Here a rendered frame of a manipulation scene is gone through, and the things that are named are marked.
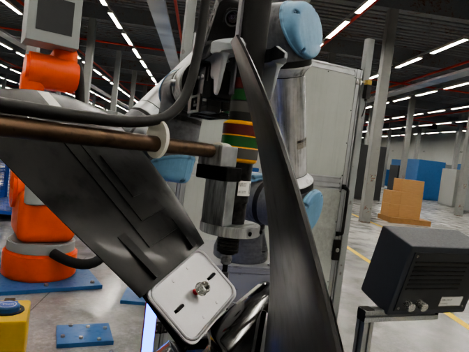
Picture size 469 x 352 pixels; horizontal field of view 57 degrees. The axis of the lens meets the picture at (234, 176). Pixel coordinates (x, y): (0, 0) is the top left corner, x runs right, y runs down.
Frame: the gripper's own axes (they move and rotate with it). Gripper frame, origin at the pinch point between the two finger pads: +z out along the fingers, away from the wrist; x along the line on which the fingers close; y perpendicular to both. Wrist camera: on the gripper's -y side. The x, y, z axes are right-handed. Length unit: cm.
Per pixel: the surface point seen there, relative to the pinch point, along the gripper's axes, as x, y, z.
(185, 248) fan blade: 6.2, 21.8, 1.7
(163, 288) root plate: 8.8, 24.8, 4.8
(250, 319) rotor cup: 1.3, 26.5, 8.2
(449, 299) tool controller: -76, 42, -35
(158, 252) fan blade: 9.2, 21.9, 3.1
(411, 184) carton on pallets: -891, 36, -883
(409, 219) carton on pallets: -889, 133, -872
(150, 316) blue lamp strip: 0, 45, -37
